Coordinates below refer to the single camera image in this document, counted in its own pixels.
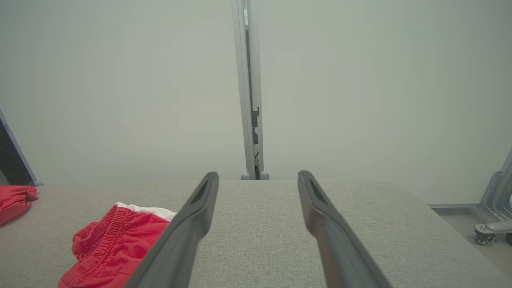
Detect grey metal partition post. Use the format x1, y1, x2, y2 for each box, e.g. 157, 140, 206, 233
232, 0, 270, 180

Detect grey wheeled stand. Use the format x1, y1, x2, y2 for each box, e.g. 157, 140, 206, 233
474, 148, 512, 246

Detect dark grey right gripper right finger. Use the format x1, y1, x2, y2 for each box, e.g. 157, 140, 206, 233
298, 170, 392, 288

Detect red shorts with white stripe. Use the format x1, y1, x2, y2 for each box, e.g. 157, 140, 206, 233
58, 202, 178, 288

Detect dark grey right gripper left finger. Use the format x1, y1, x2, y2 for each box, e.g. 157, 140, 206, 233
124, 172, 220, 288

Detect red white numbered jersey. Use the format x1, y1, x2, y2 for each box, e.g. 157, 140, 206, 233
0, 185, 39, 227

